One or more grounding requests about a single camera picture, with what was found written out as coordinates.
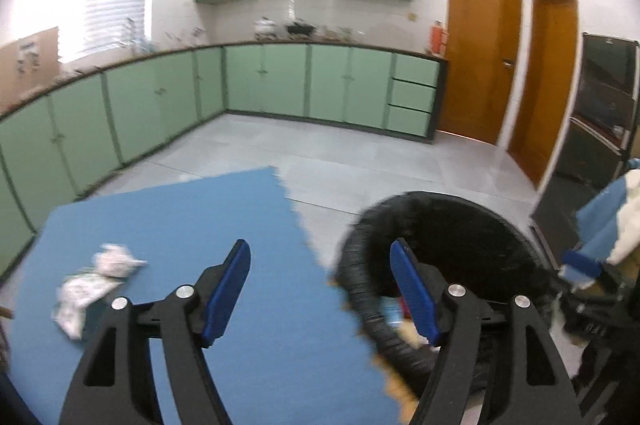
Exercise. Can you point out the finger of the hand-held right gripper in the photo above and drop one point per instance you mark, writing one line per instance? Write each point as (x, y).
(580, 267)

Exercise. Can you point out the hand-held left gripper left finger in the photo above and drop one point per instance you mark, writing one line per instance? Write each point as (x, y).
(227, 290)

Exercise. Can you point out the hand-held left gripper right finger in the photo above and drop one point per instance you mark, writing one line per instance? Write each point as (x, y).
(415, 290)

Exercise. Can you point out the black trash bin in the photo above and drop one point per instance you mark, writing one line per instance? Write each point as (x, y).
(365, 300)

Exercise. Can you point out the blue white pouch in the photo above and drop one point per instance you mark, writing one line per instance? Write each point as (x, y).
(605, 220)

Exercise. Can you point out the blue mat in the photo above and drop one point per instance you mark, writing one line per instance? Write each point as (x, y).
(200, 215)

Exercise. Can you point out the crumpled white green wrapper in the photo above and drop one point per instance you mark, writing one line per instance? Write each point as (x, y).
(80, 295)

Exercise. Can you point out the black glass-door cabinet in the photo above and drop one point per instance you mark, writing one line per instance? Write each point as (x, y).
(600, 80)

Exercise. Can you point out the wooden door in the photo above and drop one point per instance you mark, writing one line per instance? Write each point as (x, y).
(542, 80)
(480, 50)

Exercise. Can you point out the green lower kitchen cabinets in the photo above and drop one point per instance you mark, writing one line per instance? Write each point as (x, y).
(150, 105)

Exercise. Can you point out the red thermos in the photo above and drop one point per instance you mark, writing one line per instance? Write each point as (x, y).
(437, 39)

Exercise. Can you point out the white pot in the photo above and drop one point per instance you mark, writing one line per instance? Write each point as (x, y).
(263, 29)

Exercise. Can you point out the black wok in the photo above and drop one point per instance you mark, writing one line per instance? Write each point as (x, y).
(300, 29)

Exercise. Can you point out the brown cardboard box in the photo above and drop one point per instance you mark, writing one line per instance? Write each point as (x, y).
(12, 80)

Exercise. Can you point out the white device on cardboard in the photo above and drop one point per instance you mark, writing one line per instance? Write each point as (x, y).
(29, 57)

